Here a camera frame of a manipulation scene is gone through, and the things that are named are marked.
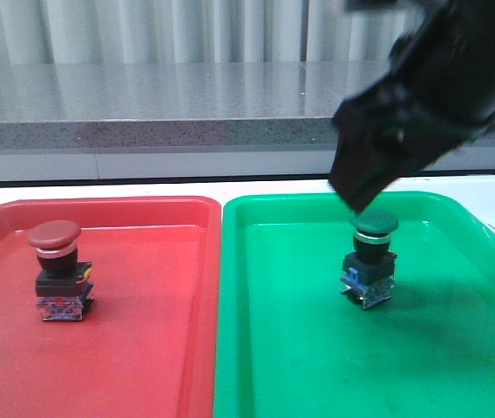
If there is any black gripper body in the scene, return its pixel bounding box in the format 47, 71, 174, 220
332, 1, 495, 174

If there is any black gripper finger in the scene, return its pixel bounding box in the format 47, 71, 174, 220
329, 126, 404, 213

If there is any green mushroom push button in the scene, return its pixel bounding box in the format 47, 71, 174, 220
340, 208, 399, 310

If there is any red mushroom push button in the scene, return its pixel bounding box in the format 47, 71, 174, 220
27, 219, 94, 322

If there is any green plastic tray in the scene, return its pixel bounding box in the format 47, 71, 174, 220
214, 192, 495, 417

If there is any red plastic tray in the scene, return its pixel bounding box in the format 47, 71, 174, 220
0, 197, 220, 417

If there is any grey stone counter slab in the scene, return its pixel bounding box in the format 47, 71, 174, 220
0, 60, 387, 152

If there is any white pleated curtain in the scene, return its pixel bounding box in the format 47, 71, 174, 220
0, 1, 423, 65

